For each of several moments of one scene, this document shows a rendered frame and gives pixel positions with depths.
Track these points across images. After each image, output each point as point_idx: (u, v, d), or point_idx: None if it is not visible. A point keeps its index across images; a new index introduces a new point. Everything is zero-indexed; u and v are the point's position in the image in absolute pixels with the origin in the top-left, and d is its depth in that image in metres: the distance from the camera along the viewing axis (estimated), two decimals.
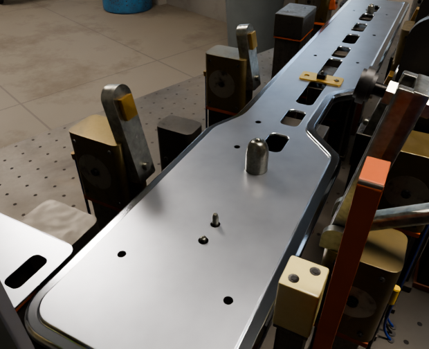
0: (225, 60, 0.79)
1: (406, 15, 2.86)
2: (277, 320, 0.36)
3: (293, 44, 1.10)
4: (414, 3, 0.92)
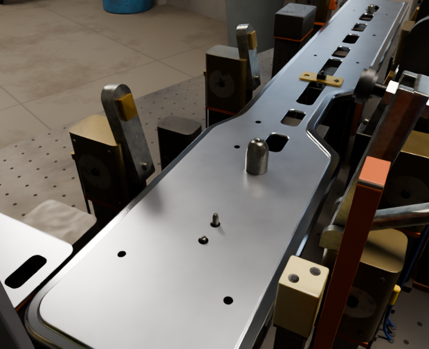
0: (225, 60, 0.79)
1: (406, 15, 2.86)
2: (277, 320, 0.36)
3: (293, 44, 1.10)
4: (414, 3, 0.92)
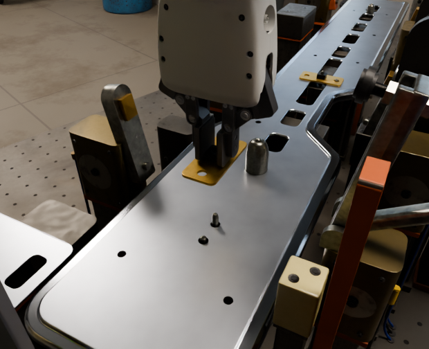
0: None
1: (406, 15, 2.86)
2: (277, 320, 0.36)
3: (293, 44, 1.10)
4: (414, 3, 0.92)
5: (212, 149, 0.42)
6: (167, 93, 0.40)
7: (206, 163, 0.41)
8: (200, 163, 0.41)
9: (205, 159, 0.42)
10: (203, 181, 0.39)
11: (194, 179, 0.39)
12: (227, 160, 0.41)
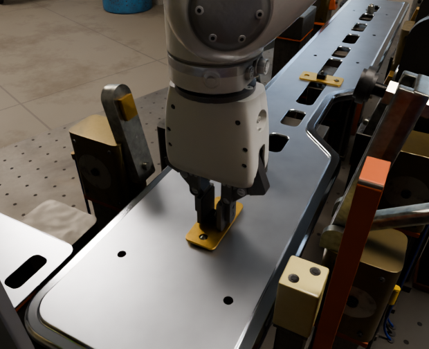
0: None
1: (406, 15, 2.86)
2: (277, 320, 0.36)
3: (293, 44, 1.10)
4: (414, 3, 0.92)
5: (212, 213, 0.47)
6: (173, 167, 0.45)
7: (207, 226, 0.47)
8: (202, 226, 0.47)
9: (206, 222, 0.47)
10: (205, 245, 0.44)
11: (196, 244, 0.45)
12: (226, 224, 0.47)
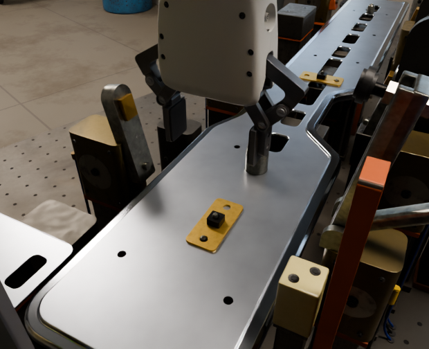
0: None
1: (406, 15, 2.86)
2: (277, 320, 0.36)
3: (293, 44, 1.10)
4: (414, 3, 0.92)
5: (212, 215, 0.48)
6: (140, 67, 0.39)
7: (207, 228, 0.47)
8: (202, 228, 0.47)
9: (207, 224, 0.48)
10: (205, 247, 0.45)
11: (197, 245, 0.45)
12: (258, 158, 0.39)
